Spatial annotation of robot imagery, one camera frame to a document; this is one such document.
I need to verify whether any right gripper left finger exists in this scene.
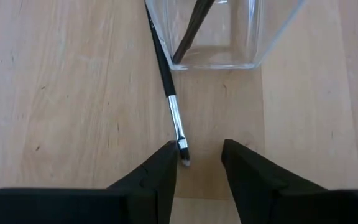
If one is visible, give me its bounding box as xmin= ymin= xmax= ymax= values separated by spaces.
xmin=0 ymin=139 xmax=179 ymax=224

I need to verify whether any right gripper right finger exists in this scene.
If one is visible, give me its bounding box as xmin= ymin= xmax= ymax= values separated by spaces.
xmin=221 ymin=139 xmax=358 ymax=224

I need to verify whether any long black pen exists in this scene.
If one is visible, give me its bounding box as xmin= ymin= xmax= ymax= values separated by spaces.
xmin=144 ymin=1 xmax=192 ymax=167

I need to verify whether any black makeup brush silver ferrule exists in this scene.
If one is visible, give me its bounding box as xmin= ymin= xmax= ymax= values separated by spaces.
xmin=172 ymin=0 xmax=217 ymax=65

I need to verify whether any clear acrylic organizer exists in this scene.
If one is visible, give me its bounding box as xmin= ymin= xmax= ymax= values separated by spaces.
xmin=144 ymin=0 xmax=306 ymax=71

